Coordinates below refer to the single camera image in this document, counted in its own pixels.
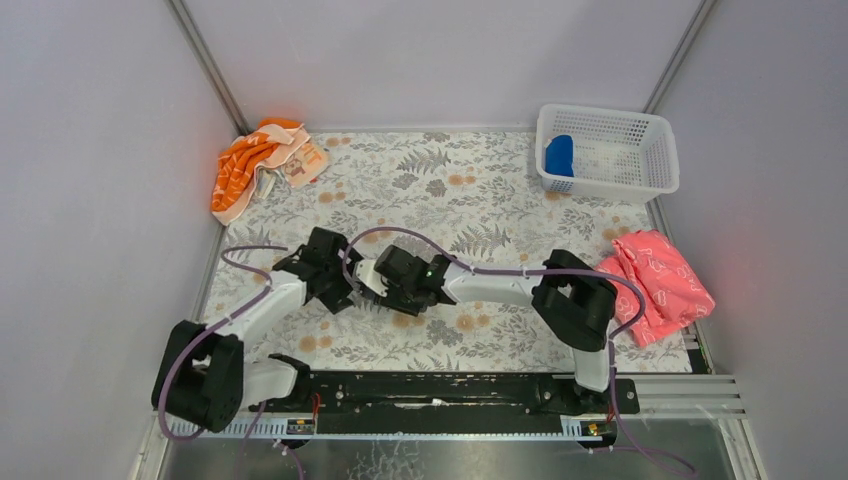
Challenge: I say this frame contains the orange white towel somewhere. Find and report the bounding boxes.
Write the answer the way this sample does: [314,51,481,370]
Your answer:
[210,117,329,226]

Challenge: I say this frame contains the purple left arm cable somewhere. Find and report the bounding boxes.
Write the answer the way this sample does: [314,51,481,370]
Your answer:
[157,245,309,480]

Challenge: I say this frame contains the blue towel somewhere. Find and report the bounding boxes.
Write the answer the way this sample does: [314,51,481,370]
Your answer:
[544,134,574,177]

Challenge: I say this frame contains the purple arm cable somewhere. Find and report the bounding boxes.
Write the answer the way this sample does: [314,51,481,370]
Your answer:
[341,226,697,478]
[157,245,309,480]

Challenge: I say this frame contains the white plastic basket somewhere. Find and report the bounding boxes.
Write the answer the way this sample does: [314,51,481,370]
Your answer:
[535,104,680,204]

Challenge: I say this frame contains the pink patterned towel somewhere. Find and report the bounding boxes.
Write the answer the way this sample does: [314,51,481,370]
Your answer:
[596,230,716,348]

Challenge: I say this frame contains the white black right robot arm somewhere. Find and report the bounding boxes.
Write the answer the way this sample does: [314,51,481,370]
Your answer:
[353,246,617,393]

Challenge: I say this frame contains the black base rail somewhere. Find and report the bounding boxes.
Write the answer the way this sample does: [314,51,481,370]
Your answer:
[266,370,640,437]

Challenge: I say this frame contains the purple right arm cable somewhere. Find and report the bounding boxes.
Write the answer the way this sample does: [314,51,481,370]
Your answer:
[341,226,697,478]

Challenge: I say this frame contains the floral tablecloth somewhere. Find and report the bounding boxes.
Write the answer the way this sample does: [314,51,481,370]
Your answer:
[203,132,650,372]

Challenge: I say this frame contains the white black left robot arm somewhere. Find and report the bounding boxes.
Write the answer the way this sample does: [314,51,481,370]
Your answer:
[151,227,363,439]

